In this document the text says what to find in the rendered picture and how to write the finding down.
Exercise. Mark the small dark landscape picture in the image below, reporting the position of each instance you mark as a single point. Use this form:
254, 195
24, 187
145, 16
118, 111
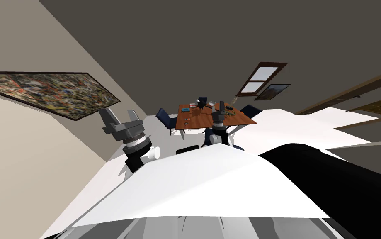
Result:
272, 92

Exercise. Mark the brown wooden table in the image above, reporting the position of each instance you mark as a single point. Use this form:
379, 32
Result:
197, 122

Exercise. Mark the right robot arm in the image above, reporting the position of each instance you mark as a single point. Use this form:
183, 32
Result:
336, 189

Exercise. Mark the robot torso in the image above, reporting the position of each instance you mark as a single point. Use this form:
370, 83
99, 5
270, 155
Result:
197, 186

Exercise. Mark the brown framed window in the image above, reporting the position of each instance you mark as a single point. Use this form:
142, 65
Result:
260, 79

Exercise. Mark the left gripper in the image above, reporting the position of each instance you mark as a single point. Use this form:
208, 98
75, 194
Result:
125, 130

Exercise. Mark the dark blue chair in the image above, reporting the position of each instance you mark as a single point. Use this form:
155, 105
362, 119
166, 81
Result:
250, 110
164, 118
203, 100

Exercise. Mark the large multicoloured abstract painting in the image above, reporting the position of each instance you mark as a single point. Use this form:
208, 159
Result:
51, 93

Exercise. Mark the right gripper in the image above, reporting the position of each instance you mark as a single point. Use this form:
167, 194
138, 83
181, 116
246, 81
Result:
218, 117

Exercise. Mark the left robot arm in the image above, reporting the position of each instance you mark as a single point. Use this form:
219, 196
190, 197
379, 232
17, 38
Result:
138, 151

